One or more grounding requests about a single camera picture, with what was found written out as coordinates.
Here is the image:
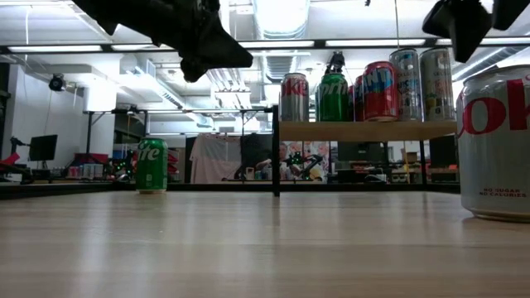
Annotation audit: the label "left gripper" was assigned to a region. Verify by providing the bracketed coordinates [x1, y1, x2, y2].
[72, 0, 254, 83]

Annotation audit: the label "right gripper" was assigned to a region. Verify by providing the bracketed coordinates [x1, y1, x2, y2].
[449, 0, 530, 64]

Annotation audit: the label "white slim can black lid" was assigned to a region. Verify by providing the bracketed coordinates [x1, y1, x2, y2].
[419, 46, 456, 123]

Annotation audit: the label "white slim Celsius can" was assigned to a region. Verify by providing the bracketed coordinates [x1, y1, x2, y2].
[388, 47, 423, 123]

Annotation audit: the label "silver Diet Coke can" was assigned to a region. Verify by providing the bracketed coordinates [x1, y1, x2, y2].
[280, 72, 311, 123]
[455, 65, 530, 224]

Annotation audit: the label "green Sprite can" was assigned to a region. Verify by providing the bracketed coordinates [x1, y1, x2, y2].
[316, 72, 351, 123]
[135, 137, 169, 195]

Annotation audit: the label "wooden shelf black legs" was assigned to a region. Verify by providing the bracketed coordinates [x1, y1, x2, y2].
[271, 104, 459, 198]

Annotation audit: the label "white hanging cloth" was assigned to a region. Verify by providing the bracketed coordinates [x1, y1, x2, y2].
[189, 132, 243, 185]

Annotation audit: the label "black ceiling fixture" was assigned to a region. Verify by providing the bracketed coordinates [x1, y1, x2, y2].
[325, 50, 347, 75]

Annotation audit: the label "person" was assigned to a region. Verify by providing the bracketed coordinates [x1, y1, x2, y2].
[255, 142, 293, 181]

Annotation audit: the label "red storage bin rack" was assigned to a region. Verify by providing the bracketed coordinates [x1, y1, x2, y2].
[166, 148, 181, 183]

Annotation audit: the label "black background monitor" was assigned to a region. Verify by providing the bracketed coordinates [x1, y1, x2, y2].
[336, 141, 385, 163]
[27, 133, 59, 162]
[429, 134, 459, 169]

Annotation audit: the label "background robot green lights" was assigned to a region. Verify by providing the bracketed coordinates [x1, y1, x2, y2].
[285, 151, 324, 181]
[111, 149, 137, 180]

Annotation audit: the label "floral patterned cloth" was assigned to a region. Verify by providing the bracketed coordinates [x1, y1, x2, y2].
[285, 141, 331, 182]

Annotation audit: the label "black ceiling spotlight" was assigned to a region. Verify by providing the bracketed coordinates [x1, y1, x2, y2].
[48, 73, 67, 93]

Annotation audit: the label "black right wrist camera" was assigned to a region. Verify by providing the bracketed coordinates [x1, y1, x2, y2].
[422, 0, 455, 39]

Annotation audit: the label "thin hanging cable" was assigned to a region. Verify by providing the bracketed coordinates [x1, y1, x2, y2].
[393, 0, 401, 50]

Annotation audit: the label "black overhead frame beam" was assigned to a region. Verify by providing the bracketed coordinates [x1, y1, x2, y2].
[0, 36, 530, 54]

